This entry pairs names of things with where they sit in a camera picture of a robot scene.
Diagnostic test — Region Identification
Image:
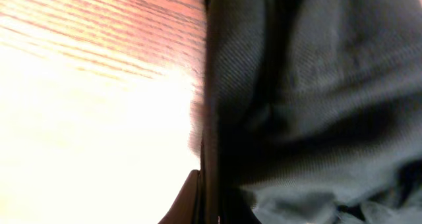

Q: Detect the black polo shirt with logo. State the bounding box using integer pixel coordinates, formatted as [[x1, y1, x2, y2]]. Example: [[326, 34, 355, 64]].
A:
[[198, 0, 421, 224]]

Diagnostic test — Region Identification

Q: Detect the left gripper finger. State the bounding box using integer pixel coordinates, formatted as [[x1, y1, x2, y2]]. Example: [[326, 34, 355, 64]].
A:
[[159, 170, 201, 224]]

